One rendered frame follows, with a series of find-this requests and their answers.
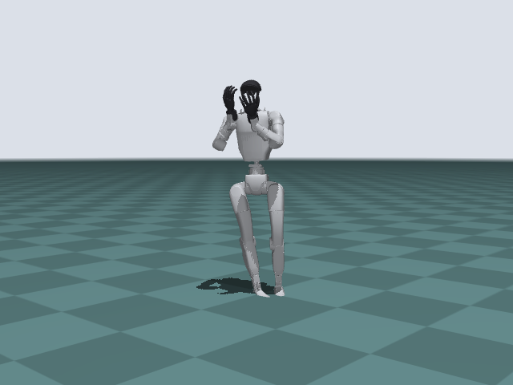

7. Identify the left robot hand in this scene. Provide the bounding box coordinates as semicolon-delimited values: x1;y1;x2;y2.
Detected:
239;91;260;123

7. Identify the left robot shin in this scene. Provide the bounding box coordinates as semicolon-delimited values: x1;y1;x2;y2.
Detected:
272;242;285;288

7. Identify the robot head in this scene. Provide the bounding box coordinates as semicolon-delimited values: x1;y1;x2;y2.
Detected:
240;80;261;111

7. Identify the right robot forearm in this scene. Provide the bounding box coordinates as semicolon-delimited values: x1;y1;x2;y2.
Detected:
212;114;238;146

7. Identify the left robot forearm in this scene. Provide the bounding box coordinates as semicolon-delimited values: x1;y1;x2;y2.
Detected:
250;118;283;144

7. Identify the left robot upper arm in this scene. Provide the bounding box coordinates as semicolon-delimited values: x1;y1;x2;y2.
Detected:
269;111;284;149

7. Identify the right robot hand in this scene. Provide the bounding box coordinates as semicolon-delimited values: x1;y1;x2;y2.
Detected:
223;86;237;121

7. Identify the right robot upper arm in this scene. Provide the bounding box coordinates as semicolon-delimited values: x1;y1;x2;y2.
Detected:
213;116;227;151

